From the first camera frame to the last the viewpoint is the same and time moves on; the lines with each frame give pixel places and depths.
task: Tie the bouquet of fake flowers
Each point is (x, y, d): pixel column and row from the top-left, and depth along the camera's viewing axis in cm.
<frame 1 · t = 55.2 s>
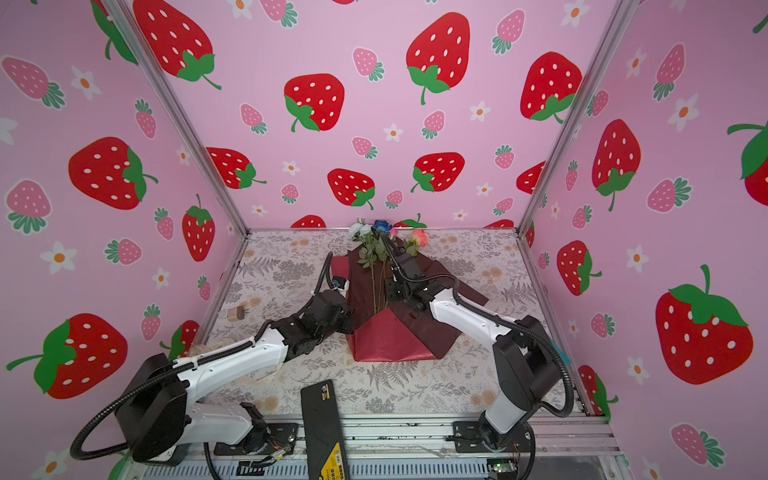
left hand: (352, 308, 85), fingers closed
right hand: (389, 283, 88), fingers open
dark red wrapping paper: (385, 330, 93), point 2 cm above the table
white fake flower stem: (373, 256, 113), point 2 cm above the table
blue fake rose stem: (382, 225, 115), point 9 cm above the table
large pink fake rose stem: (419, 239, 117), point 4 cm above the table
small brown ribbon spool: (236, 313, 97), point 2 cm above the table

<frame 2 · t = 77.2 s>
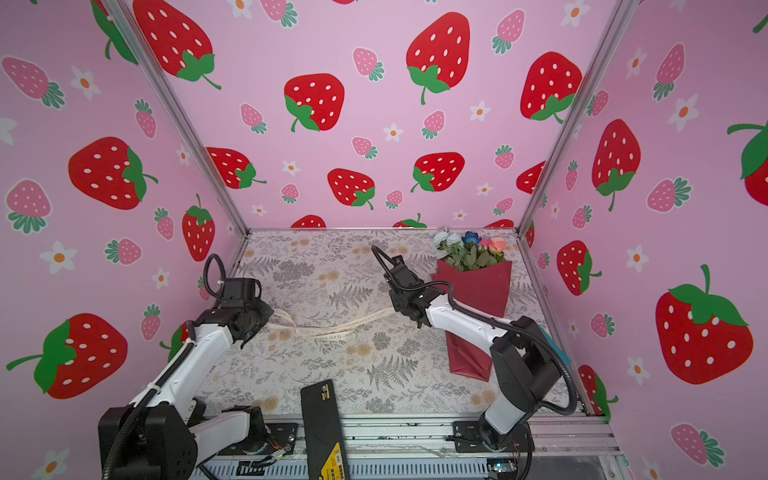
left hand: (263, 308, 85), fingers closed
right hand: (403, 287, 89), fingers closed
dark red wrapping paper: (487, 288, 109), on the table
blue fake rose stem: (471, 236, 113), point 7 cm above the table
large pink fake rose stem: (496, 248, 113), point 4 cm above the table
small pink fake rose stem: (485, 242, 114), point 5 cm above the table
beige ribbon pile: (323, 330, 94), on the table
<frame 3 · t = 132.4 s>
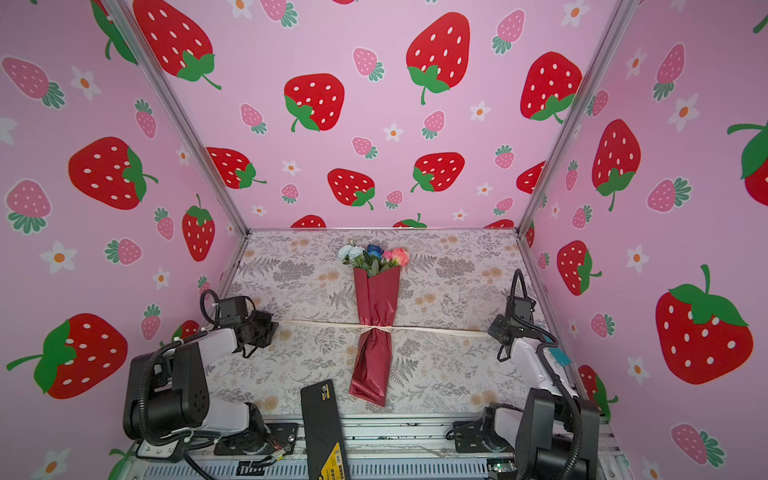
left hand: (277, 317, 94), fingers closed
right hand: (506, 327, 88), fingers closed
dark red wrapping paper: (373, 353, 87), point 4 cm above the table
white fake flower stem: (349, 252, 109), point 6 cm above the table
blue fake rose stem: (375, 250, 109), point 6 cm above the table
large pink fake rose stem: (401, 255, 110), point 5 cm above the table
beige ribbon pile: (379, 328, 92), point 4 cm above the table
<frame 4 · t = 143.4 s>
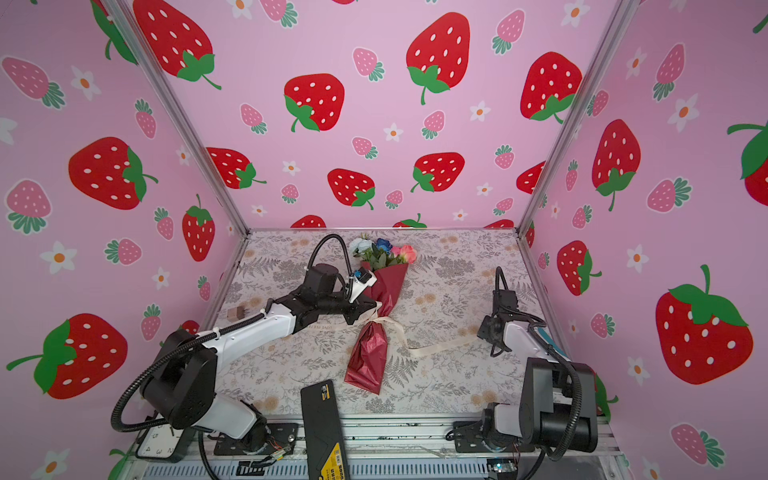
left hand: (375, 301, 83), fingers closed
right hand: (492, 332, 91), fingers open
dark red wrapping paper: (368, 360, 86), point 3 cm above the table
white fake flower stem: (362, 245, 110), point 7 cm above the table
blue fake rose stem: (384, 244, 110), point 7 cm above the table
large pink fake rose stem: (409, 252, 112), point 4 cm above the table
beige ribbon pile: (411, 345, 92), on the table
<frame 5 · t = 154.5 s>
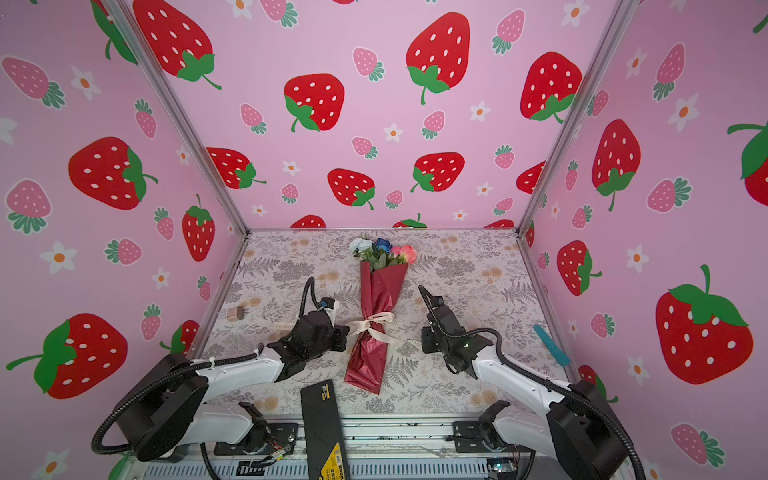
left hand: (351, 328, 88), fingers closed
right hand: (423, 331, 87), fingers open
beige ribbon pile: (365, 325, 87), point 9 cm above the table
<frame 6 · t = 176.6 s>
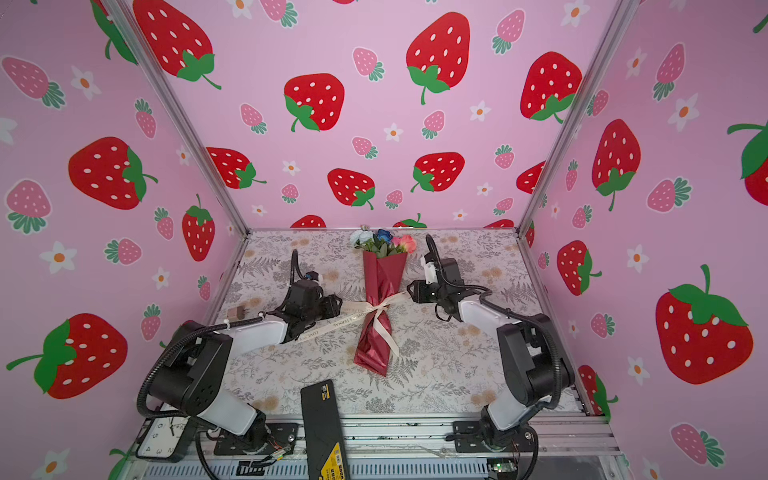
left hand: (336, 300, 94), fingers open
right hand: (412, 286, 92), fingers open
